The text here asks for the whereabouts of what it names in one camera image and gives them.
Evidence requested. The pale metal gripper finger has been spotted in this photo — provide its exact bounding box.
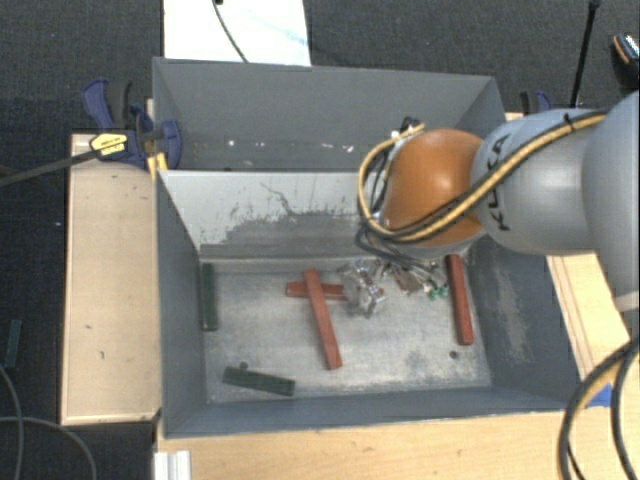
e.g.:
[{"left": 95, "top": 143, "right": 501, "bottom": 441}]
[
  {"left": 340, "top": 263, "right": 377, "bottom": 295},
  {"left": 348, "top": 286, "right": 387, "bottom": 320}
]

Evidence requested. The red-brown flat block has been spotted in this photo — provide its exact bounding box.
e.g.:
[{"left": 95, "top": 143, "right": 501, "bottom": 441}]
[
  {"left": 284, "top": 280, "right": 347, "bottom": 301},
  {"left": 444, "top": 253, "right": 476, "bottom": 347},
  {"left": 302, "top": 267, "right": 344, "bottom": 371}
]

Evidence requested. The dark green flat block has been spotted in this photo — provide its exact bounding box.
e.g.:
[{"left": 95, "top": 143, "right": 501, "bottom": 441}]
[
  {"left": 221, "top": 365, "right": 297, "bottom": 398},
  {"left": 200, "top": 262, "right": 220, "bottom": 332}
]

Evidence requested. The grey metal bin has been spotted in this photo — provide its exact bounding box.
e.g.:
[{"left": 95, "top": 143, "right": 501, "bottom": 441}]
[{"left": 151, "top": 56, "right": 584, "bottom": 439}]

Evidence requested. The pale wood flat board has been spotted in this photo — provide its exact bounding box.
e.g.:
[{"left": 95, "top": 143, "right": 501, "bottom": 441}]
[{"left": 59, "top": 132, "right": 164, "bottom": 427}]

